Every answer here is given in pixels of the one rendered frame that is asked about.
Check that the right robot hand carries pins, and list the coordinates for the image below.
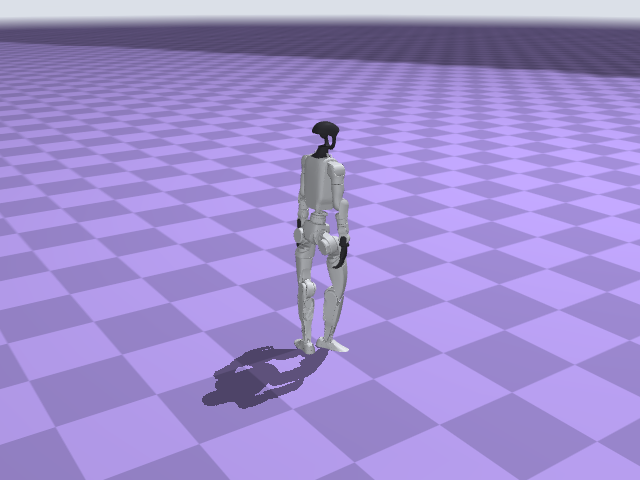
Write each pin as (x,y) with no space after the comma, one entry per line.
(343,252)

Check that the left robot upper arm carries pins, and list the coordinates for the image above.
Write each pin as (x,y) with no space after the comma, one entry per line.
(302,175)

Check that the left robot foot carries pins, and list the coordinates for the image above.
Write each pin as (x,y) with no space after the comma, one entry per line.
(307,348)

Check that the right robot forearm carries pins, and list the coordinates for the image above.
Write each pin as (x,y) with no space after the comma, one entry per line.
(342,222)

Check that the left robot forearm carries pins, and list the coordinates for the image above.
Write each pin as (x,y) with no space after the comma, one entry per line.
(303,209)

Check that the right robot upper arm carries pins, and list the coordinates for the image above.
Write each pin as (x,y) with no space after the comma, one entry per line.
(336,172)

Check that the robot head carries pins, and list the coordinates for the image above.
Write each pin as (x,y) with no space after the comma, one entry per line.
(324,129)

